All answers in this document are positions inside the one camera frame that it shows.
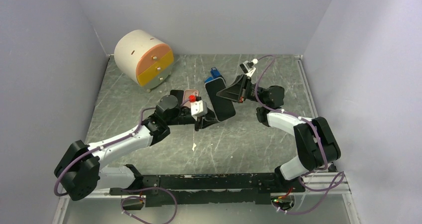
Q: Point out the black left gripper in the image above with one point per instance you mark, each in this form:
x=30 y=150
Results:
x=203 y=122

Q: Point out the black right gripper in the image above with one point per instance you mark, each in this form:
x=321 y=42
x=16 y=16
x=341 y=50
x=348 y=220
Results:
x=234 y=92

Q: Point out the black smartphone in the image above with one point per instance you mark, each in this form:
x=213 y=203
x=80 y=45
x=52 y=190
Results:
x=223 y=108
x=177 y=93

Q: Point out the pink phone case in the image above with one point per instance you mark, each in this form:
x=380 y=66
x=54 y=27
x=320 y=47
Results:
x=187 y=93

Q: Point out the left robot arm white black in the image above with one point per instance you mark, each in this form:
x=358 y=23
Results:
x=84 y=167

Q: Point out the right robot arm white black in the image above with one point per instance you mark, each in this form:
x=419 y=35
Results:
x=316 y=145

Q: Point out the blue USB stick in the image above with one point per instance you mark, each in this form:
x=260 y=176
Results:
x=208 y=79

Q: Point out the blue and black gadget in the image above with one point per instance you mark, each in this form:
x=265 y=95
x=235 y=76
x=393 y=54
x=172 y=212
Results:
x=215 y=73

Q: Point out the round cream drawer cabinet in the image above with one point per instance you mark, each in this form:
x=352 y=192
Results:
x=144 y=58

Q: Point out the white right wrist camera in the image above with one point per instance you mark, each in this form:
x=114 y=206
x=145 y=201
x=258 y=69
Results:
x=248 y=67

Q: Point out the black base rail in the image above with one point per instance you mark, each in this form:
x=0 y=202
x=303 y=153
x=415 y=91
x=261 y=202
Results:
x=258 y=188

